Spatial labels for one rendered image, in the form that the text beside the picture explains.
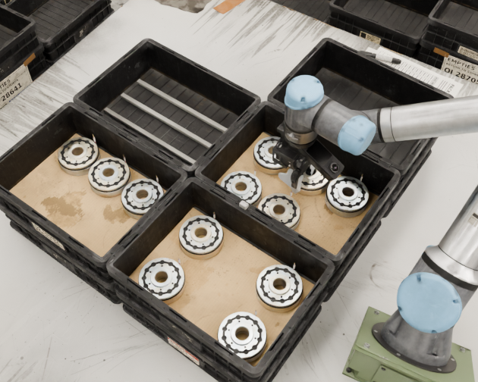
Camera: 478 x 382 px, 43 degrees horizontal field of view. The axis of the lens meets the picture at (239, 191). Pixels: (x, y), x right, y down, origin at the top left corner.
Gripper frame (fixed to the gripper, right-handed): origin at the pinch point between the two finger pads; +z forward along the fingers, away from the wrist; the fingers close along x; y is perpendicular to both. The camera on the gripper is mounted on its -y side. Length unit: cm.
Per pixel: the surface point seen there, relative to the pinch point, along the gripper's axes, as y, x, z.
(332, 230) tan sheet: -12.4, 6.4, 1.4
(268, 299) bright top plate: -10.7, 31.0, -3.8
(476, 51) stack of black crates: -10, -107, 41
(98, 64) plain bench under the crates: 83, -9, 16
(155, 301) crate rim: 6.1, 47.2, -11.9
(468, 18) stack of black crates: 1, -128, 46
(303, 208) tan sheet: -3.5, 5.2, 1.5
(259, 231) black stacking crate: -0.3, 19.6, -6.0
